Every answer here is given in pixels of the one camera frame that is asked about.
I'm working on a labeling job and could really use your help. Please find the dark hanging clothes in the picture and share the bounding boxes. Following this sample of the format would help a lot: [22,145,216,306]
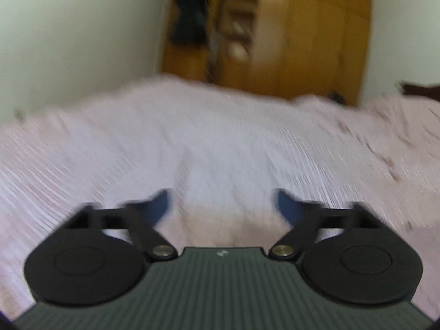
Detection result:
[170,0,210,46]

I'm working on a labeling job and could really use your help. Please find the pink checkered bed cover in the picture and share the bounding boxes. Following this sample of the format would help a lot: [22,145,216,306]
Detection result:
[1,77,439,318]

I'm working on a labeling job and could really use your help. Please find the dark wooden headboard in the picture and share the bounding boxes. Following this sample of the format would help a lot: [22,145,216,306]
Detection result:
[400,81,440,101]

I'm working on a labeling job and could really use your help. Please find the wooden wardrobe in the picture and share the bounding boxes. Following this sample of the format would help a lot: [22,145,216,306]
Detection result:
[161,0,372,106]

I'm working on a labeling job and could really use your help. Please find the white item on shelf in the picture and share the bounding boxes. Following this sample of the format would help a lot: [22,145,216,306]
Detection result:
[227,41,250,63]

